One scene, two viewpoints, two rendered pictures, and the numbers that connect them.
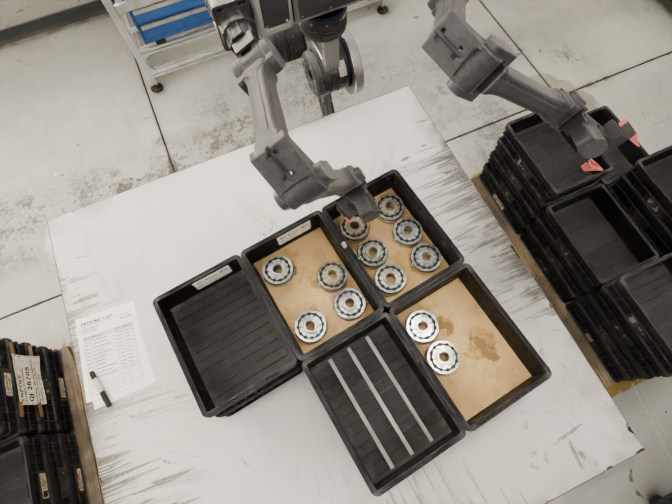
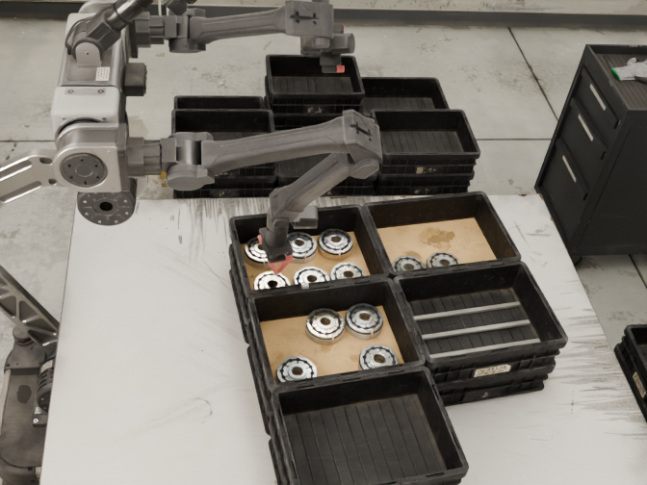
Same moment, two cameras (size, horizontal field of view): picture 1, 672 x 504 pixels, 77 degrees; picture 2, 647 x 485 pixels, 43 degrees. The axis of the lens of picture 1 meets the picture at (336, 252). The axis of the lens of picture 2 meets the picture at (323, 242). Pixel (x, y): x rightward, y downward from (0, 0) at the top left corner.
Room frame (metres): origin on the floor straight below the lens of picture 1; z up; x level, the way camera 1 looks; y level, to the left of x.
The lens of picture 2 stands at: (0.27, 1.41, 2.55)
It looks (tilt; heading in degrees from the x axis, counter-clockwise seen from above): 45 degrees down; 278
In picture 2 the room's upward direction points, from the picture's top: 8 degrees clockwise
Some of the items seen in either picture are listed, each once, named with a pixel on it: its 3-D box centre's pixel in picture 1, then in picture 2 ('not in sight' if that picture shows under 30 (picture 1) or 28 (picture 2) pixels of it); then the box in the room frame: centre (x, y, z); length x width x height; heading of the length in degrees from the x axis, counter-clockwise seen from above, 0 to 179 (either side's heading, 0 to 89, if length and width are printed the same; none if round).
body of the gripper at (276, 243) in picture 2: (356, 198); (276, 235); (0.60, -0.07, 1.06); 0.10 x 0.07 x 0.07; 123
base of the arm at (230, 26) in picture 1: (239, 32); (141, 157); (0.84, 0.19, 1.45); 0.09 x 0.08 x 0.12; 110
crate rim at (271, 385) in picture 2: (310, 281); (334, 331); (0.40, 0.09, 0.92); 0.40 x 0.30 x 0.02; 27
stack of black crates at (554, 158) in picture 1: (537, 173); (222, 176); (1.05, -1.01, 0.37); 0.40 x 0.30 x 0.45; 20
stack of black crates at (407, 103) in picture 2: not in sight; (396, 126); (0.43, -1.66, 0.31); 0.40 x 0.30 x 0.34; 20
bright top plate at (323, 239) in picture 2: (426, 257); (335, 241); (0.47, -0.30, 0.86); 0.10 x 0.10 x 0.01
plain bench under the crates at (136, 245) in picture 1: (317, 338); (339, 459); (0.32, 0.10, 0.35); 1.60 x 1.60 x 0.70; 20
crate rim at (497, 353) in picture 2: (380, 397); (478, 311); (0.04, -0.10, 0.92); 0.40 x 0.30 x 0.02; 27
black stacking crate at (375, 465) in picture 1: (379, 398); (474, 322); (0.04, -0.10, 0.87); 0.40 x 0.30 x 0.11; 27
